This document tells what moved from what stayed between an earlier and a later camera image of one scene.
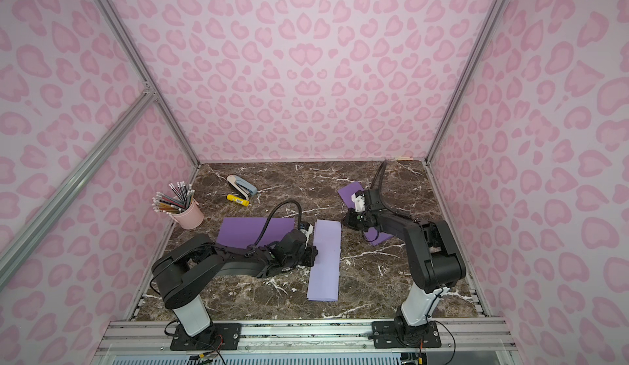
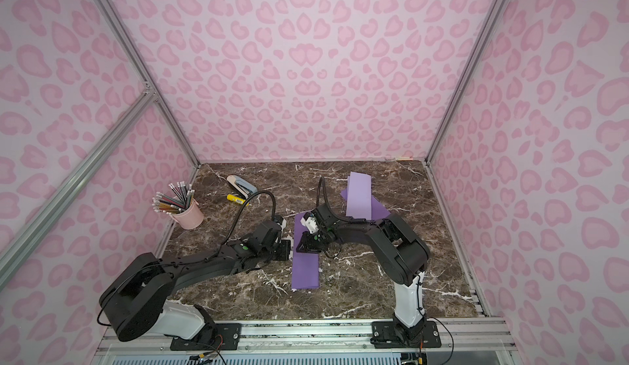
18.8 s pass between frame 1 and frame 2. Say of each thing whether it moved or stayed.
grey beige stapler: stayed
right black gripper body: moved
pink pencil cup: stayed
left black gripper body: moved
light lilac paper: moved
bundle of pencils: stayed
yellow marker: stayed
